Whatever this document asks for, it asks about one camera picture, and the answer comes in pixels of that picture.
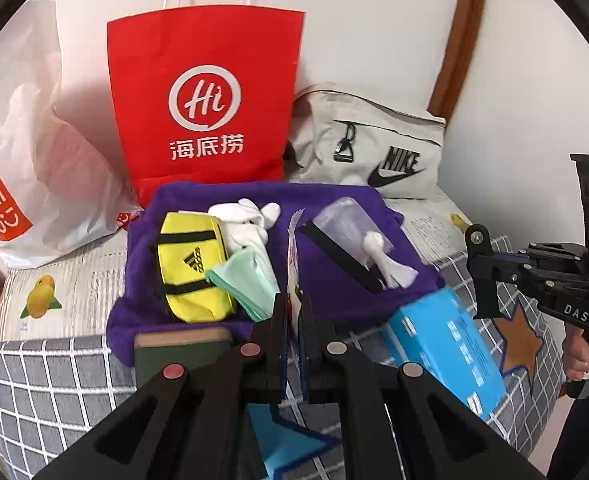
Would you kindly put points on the purple towel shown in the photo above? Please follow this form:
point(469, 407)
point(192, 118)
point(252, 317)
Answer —
point(144, 260)

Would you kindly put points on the white plastic bottle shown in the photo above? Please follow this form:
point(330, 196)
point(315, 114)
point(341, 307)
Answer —
point(392, 270)

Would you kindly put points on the mint green cloth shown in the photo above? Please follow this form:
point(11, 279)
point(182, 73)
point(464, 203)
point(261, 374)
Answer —
point(244, 280)

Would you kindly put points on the beige waist bag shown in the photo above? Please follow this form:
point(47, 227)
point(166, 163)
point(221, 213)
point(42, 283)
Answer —
point(374, 130)

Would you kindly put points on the grey checked blanket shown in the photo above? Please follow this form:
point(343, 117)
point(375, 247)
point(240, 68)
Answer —
point(49, 385)

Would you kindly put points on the thin white packet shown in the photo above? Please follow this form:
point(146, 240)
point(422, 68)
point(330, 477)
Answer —
point(292, 260)

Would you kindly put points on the dark green box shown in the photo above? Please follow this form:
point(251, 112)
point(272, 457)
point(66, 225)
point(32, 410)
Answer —
point(184, 350)

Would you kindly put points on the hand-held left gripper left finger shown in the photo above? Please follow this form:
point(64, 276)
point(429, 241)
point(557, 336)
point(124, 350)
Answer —
point(280, 325)

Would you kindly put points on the fruit printed bed sheet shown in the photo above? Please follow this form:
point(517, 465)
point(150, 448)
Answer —
point(89, 285)

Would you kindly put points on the yellow zip pouch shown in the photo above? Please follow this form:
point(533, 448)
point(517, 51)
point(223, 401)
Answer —
point(194, 270)

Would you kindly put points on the translucent zip pouch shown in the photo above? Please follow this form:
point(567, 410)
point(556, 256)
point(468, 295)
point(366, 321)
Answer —
point(344, 225)

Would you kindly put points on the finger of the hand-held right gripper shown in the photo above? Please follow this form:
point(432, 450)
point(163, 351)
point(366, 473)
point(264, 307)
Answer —
point(511, 261)
point(485, 290)

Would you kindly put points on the white socks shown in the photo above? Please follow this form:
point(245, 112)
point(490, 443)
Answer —
point(247, 220)

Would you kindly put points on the white plastic bag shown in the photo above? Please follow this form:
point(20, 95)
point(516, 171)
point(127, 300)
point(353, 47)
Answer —
point(39, 185)

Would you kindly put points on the person's right hand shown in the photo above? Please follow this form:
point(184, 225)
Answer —
point(576, 355)

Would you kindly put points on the red paper bag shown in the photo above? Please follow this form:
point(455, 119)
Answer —
point(209, 85)

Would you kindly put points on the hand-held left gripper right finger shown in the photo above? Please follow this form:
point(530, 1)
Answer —
point(307, 335)

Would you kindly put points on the wooden headboard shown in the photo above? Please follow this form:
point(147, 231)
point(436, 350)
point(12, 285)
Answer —
point(462, 35)

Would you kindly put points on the blue cardboard box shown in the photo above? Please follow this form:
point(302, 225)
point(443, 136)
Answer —
point(449, 345)

